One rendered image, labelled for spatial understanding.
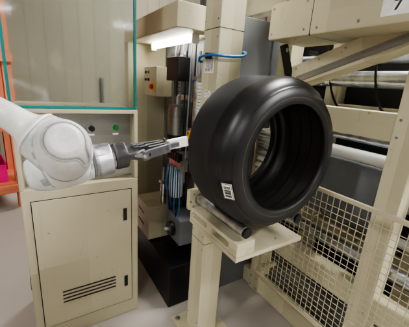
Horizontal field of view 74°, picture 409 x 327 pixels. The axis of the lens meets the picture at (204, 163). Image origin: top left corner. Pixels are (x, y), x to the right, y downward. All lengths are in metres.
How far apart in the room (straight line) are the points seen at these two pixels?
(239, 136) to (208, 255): 0.84
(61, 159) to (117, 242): 1.17
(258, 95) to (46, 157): 0.63
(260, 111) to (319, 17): 0.50
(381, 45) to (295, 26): 0.33
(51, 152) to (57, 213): 1.00
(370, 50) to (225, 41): 0.56
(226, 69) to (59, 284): 1.39
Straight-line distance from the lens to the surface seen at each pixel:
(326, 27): 1.21
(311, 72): 1.38
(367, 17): 1.14
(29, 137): 0.62
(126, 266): 1.80
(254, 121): 0.87
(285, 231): 1.33
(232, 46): 1.29
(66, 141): 0.57
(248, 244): 1.09
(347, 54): 1.30
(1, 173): 3.53
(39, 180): 0.75
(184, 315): 1.98
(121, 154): 0.78
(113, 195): 1.56
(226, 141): 0.86
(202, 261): 1.54
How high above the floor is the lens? 1.42
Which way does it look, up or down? 16 degrees down
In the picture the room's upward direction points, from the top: 4 degrees clockwise
